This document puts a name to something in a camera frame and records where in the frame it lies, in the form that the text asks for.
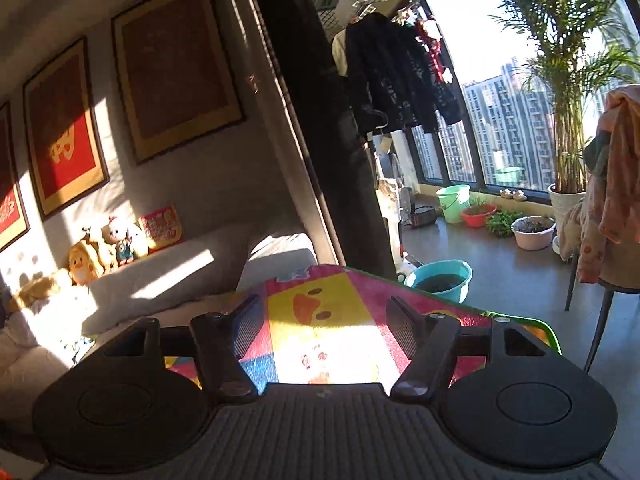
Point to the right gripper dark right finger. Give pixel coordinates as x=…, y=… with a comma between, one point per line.
x=406, y=325

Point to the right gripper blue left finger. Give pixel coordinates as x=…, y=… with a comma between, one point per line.
x=245, y=322

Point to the teal water basin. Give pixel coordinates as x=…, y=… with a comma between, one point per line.
x=446, y=279

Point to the colourful cartoon play mat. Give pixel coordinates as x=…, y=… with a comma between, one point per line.
x=327, y=325

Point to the red flower pot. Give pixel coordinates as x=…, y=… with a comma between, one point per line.
x=476, y=216

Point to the red greeting card box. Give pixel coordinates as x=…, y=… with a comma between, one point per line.
x=161, y=228

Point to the green bucket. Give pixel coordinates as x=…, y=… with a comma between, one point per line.
x=453, y=200

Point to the white bear plush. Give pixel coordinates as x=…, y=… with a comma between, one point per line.
x=128, y=239

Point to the white flower pot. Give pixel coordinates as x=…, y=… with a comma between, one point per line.
x=533, y=232

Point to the yellow duck plush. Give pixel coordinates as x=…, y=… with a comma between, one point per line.
x=84, y=264

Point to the grey sofa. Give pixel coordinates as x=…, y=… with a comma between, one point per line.
x=41, y=342

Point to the chair with pink clothes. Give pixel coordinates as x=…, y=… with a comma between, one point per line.
x=600, y=235

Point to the hanging dark clothes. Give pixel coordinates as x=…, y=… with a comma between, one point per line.
x=394, y=75

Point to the middle red framed picture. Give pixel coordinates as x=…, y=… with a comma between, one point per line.
x=66, y=160

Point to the red framed picture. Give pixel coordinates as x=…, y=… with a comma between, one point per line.
x=66, y=160
x=13, y=221

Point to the right framed picture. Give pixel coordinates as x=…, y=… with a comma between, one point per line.
x=174, y=74

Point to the left red framed picture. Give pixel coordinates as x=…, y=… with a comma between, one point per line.
x=13, y=221

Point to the potted palm plant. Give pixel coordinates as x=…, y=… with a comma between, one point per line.
x=579, y=52

